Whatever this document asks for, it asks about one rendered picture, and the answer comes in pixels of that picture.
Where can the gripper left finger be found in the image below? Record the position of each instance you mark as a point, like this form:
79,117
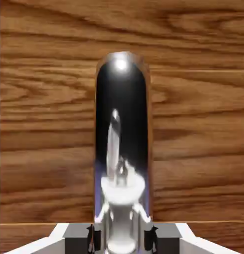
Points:
76,238

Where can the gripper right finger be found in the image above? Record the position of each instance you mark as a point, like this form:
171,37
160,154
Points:
167,238

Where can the wooden cabinet door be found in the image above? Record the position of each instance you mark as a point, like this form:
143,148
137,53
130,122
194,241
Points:
44,111

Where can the wooden cabinet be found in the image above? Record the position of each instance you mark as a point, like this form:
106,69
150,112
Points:
26,233

